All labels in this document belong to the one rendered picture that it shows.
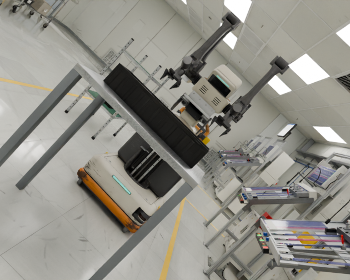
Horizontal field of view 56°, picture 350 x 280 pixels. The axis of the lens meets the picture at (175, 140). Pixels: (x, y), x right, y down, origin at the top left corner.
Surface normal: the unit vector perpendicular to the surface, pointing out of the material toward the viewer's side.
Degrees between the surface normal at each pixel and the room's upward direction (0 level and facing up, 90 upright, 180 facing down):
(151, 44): 90
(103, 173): 90
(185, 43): 90
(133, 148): 90
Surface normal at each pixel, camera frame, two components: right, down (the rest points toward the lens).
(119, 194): -0.14, 0.00
